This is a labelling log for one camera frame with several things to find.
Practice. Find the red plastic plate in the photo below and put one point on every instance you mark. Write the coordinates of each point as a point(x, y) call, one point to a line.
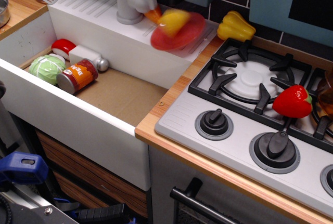
point(188, 34)

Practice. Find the black stove knob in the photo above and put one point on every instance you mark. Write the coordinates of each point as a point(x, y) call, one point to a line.
point(326, 179)
point(275, 152)
point(214, 125)

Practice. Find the orange toy beans can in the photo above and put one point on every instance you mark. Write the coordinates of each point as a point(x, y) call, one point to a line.
point(77, 76)

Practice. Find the silver metal pot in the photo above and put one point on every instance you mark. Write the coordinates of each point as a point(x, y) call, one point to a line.
point(5, 14)

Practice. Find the orange toy carrot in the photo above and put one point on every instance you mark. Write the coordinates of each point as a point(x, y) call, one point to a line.
point(154, 15)

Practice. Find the yellow toy corn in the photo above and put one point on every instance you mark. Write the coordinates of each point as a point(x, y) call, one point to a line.
point(172, 21)

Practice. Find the red toy strawberry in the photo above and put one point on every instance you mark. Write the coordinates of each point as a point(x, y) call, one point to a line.
point(293, 102)

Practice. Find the green toy cabbage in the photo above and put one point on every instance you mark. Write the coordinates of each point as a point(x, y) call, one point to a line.
point(47, 67)

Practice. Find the black right stove knob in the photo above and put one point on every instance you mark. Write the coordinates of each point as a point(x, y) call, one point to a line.
point(326, 179)

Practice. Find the blue clamp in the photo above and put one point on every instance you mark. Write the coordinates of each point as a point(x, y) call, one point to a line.
point(24, 169)

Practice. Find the black left stove knob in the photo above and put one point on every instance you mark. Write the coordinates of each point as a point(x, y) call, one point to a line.
point(214, 125)

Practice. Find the yellow toy bell pepper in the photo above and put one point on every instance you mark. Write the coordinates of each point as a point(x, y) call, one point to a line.
point(236, 27)

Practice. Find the black stove grate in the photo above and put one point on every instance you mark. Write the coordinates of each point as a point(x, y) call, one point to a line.
point(247, 80)

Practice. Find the white toy sink basin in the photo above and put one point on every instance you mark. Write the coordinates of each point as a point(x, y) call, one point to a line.
point(99, 120)

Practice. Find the black oven door handle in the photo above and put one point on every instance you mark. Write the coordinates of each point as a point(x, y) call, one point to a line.
point(188, 199)

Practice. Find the amber glass object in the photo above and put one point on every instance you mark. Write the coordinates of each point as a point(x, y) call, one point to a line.
point(324, 93)

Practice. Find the grey toy stove top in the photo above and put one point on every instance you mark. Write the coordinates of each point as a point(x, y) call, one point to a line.
point(303, 184)

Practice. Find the red white toy sushi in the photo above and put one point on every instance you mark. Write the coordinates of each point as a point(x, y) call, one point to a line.
point(62, 47)

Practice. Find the black middle stove knob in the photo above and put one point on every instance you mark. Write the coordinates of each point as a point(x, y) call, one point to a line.
point(275, 152)

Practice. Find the white toy salt shaker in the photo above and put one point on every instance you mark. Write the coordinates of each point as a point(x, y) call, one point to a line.
point(81, 52)

